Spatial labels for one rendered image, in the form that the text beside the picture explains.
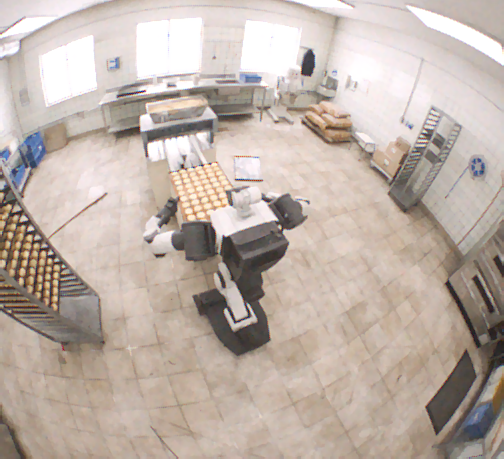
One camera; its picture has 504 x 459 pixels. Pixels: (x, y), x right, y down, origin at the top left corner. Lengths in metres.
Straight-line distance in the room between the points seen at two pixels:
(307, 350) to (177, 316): 1.22
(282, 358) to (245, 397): 0.49
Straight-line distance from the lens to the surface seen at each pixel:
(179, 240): 0.88
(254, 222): 0.89
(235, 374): 2.01
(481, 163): 4.04
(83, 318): 2.30
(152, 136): 2.14
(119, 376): 2.22
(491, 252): 3.32
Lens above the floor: 2.01
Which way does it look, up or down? 45 degrees down
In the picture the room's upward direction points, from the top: 9 degrees clockwise
